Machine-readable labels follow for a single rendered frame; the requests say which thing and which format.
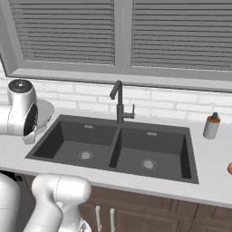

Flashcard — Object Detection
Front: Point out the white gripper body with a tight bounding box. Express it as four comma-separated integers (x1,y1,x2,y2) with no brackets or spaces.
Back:
21,126,38,145

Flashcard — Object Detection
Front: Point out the grey window frame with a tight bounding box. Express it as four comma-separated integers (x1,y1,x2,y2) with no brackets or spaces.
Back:
0,0,232,93

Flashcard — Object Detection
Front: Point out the dark grey sink faucet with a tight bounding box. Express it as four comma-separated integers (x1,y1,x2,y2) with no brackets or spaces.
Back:
109,80,136,125

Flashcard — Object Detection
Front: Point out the silver cupboard handle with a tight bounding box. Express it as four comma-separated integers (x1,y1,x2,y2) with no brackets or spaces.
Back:
109,208,116,232
94,205,102,232

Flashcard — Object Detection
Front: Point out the grey soap dispenser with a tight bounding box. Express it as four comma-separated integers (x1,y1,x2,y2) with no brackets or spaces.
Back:
202,111,221,140

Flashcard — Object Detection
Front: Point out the dark grey double sink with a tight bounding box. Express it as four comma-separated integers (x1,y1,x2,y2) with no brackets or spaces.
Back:
24,113,200,185

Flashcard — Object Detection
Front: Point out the brown cupboard door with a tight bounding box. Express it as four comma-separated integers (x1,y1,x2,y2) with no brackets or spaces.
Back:
105,204,195,232
189,205,232,232
79,201,107,232

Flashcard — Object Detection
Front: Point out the grey window blind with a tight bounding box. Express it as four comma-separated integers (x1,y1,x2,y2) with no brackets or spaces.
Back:
130,0,232,73
8,0,117,66

